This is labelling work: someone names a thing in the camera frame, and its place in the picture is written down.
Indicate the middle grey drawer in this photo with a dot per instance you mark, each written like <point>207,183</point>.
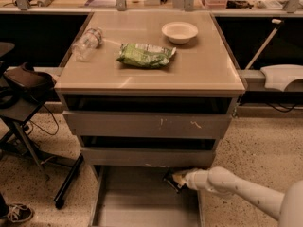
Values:
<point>147,157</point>

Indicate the sneaker with white laces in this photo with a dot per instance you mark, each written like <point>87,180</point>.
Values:
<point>15,213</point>

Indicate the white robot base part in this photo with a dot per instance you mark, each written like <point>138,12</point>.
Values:
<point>280,76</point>

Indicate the grey drawer cabinet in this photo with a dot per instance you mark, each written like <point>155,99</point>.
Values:
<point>199,79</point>

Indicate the clear plastic water bottle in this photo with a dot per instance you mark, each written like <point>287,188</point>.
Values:
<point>90,40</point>

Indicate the white stick handle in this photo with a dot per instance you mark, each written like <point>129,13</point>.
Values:
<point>277,25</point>

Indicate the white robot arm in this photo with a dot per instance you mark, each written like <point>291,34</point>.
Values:
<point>286,208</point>

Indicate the white bowl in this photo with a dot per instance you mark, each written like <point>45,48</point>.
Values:
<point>179,32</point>

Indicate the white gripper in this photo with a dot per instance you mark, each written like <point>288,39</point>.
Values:
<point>192,179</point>

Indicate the green chip bag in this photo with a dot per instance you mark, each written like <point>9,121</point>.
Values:
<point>145,55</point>

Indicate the black rolling stand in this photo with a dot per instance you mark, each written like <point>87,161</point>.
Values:
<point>15,113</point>

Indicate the bottom open grey drawer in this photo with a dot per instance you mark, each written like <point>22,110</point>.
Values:
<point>134,196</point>

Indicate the top grey drawer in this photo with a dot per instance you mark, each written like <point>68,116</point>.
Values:
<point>150,125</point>

